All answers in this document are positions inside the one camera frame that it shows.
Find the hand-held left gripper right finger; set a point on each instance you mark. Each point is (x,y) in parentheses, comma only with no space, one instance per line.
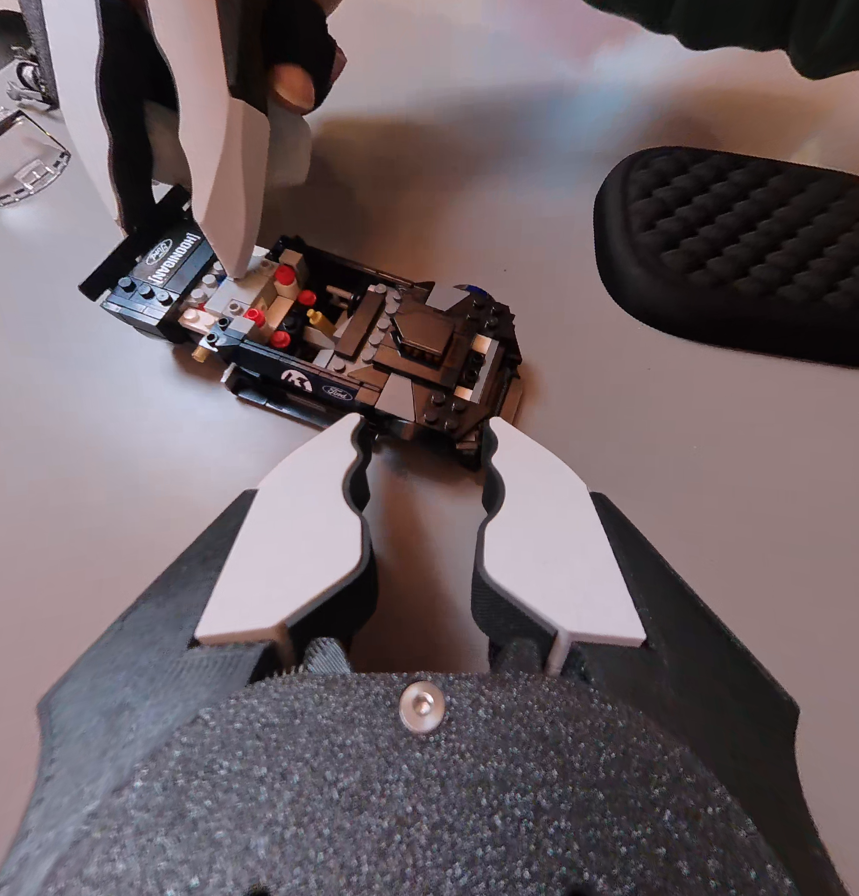
(556,553)

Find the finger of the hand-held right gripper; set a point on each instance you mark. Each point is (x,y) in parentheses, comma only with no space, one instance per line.
(213,112)
(80,98)

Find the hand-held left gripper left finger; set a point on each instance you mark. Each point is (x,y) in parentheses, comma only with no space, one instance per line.
(290,553)

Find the lego car model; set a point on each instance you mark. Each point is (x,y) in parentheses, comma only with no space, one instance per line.
(332,336)

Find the small black lego assembly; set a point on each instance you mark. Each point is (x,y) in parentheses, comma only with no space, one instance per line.
(31,77)

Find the clear lego windshield piece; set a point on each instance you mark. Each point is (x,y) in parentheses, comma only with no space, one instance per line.
(21,161)

